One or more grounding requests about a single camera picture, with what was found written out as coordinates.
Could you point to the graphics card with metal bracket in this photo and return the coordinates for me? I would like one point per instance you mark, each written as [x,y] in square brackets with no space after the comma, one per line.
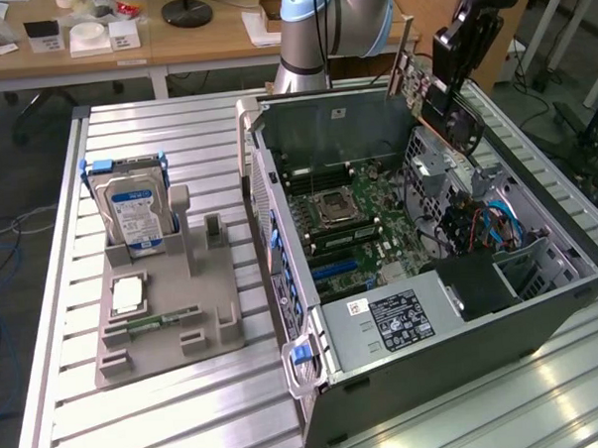
[461,127]

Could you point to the perforated silver drive cage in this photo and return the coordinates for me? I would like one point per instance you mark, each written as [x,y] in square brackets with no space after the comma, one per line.
[433,178]

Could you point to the black equipment stand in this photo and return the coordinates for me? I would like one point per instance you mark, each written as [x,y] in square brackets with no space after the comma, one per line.
[593,137]

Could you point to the green motherboard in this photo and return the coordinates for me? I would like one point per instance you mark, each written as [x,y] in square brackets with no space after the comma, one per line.
[388,220]

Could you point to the white paper stack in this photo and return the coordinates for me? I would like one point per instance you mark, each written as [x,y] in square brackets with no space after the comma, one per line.
[258,30]

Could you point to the CPU socket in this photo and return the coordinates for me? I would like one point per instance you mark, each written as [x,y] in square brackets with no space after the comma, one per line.
[335,210]

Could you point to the black fan shroud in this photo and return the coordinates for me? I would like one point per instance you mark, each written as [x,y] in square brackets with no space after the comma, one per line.
[475,286]

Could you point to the silver disk bay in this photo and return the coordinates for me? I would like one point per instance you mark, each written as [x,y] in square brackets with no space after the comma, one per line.
[529,273]

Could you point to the blue expansion slot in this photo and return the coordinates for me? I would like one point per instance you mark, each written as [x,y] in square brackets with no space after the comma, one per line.
[333,269]

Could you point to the black round lamp base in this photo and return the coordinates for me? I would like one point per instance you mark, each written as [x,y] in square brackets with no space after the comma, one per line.
[188,15]

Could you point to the grey power supply unit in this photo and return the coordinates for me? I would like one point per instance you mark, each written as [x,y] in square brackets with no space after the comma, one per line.
[351,338]

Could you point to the open dark PC case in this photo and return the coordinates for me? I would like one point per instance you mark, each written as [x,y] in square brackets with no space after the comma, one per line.
[435,377]

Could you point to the red packet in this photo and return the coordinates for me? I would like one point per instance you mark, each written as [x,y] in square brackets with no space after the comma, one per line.
[127,8]

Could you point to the white labelled box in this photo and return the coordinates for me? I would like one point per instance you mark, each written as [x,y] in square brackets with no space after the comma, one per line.
[122,35]

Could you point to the beige tape roll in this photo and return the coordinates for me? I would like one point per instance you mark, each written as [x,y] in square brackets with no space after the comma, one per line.
[66,1]

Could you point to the silver CPU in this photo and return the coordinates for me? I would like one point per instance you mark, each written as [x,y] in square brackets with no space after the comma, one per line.
[127,295]

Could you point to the green RAM stick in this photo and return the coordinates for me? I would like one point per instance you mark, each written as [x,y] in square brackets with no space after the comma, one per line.
[149,324]

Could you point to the white box with black top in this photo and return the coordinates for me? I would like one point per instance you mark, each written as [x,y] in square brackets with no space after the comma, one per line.
[45,41]

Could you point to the black chair base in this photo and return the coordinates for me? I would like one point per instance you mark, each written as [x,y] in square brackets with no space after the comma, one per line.
[40,104]

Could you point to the grey parts rack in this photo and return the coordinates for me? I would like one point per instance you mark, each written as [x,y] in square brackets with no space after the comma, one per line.
[160,349]

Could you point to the wooden desk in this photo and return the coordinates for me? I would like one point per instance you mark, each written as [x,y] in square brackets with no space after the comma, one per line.
[24,65]

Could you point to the white desk frame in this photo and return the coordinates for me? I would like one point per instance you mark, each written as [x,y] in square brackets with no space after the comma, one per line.
[546,20]

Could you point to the hard disk with blue bracket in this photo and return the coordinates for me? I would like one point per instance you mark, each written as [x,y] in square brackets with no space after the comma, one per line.
[130,216]

